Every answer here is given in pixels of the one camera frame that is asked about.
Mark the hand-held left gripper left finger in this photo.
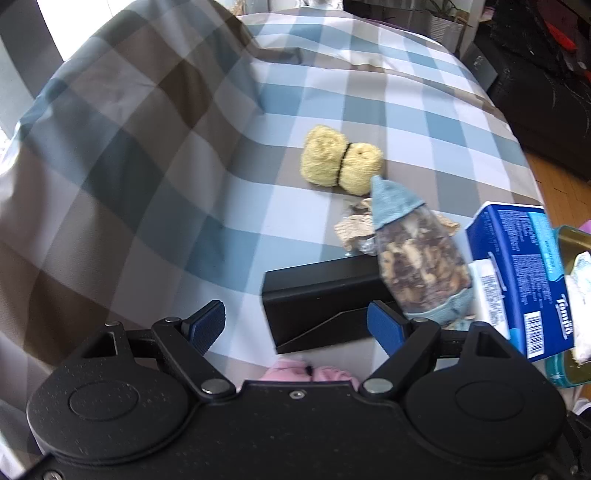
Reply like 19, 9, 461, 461
81, 299, 236, 396

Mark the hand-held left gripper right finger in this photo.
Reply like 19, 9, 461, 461
360, 300, 511, 398

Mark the camouflage sachet pouch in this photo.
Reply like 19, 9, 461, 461
369, 175, 476, 324

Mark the pink cloth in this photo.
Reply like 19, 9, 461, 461
259, 357, 361, 384

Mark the small white tissue pack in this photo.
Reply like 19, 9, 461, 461
468, 258, 511, 340

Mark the yellow-green knit scrubber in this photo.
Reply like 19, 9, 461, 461
300, 124, 384, 193

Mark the teal metal tin tray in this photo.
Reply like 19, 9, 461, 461
545, 225, 591, 388

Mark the white item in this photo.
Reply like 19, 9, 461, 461
564, 251, 591, 305

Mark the black box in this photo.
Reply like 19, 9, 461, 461
261, 254, 402, 355

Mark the blue tissue pack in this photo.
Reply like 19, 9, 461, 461
464, 200, 575, 361

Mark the checkered blanket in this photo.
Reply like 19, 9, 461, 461
0, 0, 546, 462

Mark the black leather sofa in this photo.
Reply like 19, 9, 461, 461
473, 0, 591, 178

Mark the grey flat panel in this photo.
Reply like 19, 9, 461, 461
459, 41, 499, 93

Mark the potted plant in white basket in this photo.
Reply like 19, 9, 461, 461
422, 0, 472, 44

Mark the red cushion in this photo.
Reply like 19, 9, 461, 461
545, 25, 578, 51

